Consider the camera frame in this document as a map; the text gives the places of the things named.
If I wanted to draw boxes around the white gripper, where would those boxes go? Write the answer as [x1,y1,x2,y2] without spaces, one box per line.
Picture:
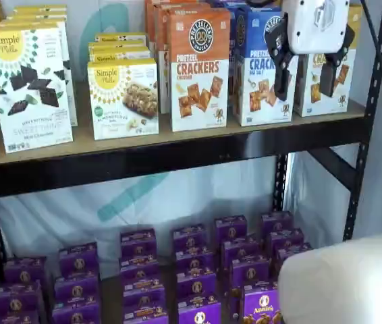
[264,0,356,102]

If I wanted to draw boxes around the yellow pretzel crackers box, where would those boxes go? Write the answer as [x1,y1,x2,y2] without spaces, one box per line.
[293,3,364,118]

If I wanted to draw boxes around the orange pretzel crackers box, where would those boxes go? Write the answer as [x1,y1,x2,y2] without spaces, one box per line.
[144,0,209,51]
[159,7,231,132]
[152,2,212,114]

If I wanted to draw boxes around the purple Annie's snack box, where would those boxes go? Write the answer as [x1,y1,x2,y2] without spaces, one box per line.
[0,281,43,315]
[122,277,165,306]
[221,237,259,263]
[58,242,99,276]
[51,300,101,324]
[214,215,248,244]
[178,298,222,324]
[172,224,207,252]
[175,247,214,274]
[229,256,271,291]
[229,286,283,324]
[273,243,313,271]
[119,254,161,283]
[123,302,169,324]
[267,229,305,251]
[3,256,47,286]
[119,229,157,259]
[54,272,100,304]
[176,269,217,301]
[0,310,40,324]
[261,211,293,237]

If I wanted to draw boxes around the Simple Mills almond bars box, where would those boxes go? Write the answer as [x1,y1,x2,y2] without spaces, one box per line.
[88,47,151,64]
[87,57,161,141]
[94,32,147,45]
[88,40,150,52]

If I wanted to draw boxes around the wooden shelf board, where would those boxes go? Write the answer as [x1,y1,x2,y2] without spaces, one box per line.
[0,80,367,168]

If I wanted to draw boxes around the Simple Mills sweet thins box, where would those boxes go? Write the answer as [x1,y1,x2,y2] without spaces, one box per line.
[5,13,67,22]
[0,22,74,155]
[13,3,67,11]
[0,18,79,128]
[11,9,67,16]

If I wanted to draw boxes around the purple Annie's snack boxes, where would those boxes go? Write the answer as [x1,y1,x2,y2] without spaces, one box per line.
[40,266,180,324]

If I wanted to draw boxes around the black metal shelf frame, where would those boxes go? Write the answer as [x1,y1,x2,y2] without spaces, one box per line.
[0,0,382,324]

